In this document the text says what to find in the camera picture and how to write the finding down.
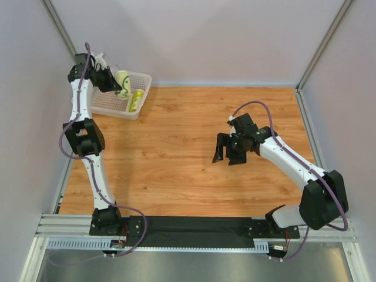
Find dark green patterned towel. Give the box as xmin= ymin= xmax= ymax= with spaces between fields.
xmin=114 ymin=70 xmax=131 ymax=100

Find yellow-green crocodile towel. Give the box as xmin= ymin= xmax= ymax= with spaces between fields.
xmin=129 ymin=89 xmax=145 ymax=113

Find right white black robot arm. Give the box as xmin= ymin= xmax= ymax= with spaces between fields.
xmin=213 ymin=133 xmax=348 ymax=230

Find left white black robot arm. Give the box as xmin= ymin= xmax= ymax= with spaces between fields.
xmin=63 ymin=64 xmax=121 ymax=236

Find white plastic mesh basket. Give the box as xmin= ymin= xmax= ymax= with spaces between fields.
xmin=91 ymin=71 xmax=152 ymax=120

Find black cloth strip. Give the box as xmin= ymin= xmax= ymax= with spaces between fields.
xmin=126 ymin=216 xmax=254 ymax=249

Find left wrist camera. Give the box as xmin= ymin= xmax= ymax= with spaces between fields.
xmin=90 ymin=52 xmax=107 ymax=71

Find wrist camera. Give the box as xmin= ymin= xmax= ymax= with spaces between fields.
xmin=90 ymin=52 xmax=107 ymax=71
xmin=231 ymin=113 xmax=259 ymax=136

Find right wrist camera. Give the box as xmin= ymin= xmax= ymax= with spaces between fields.
xmin=231 ymin=113 xmax=259 ymax=136

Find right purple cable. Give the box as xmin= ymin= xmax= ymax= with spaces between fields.
xmin=229 ymin=100 xmax=349 ymax=263

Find purple cable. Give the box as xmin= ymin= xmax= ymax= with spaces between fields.
xmin=46 ymin=42 xmax=148 ymax=267
xmin=229 ymin=100 xmax=349 ymax=263

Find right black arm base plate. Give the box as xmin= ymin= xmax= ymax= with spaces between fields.
xmin=246 ymin=219 xmax=300 ymax=239

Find left aluminium frame post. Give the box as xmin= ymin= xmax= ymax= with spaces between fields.
xmin=41 ymin=0 xmax=78 ymax=71

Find aluminium frame post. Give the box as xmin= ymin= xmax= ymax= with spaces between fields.
xmin=296 ymin=0 xmax=355 ymax=92
xmin=41 ymin=0 xmax=78 ymax=71

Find right aluminium frame post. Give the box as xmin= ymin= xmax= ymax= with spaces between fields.
xmin=296 ymin=0 xmax=355 ymax=92

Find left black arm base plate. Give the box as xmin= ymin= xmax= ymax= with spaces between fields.
xmin=89 ymin=216 xmax=145 ymax=237

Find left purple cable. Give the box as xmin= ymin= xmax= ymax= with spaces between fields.
xmin=46 ymin=42 xmax=148 ymax=267

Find aluminium front rail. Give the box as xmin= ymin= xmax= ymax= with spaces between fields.
xmin=35 ymin=214 xmax=358 ymax=243

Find grey slotted cable duct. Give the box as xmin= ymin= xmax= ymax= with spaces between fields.
xmin=46 ymin=238 xmax=269 ymax=254

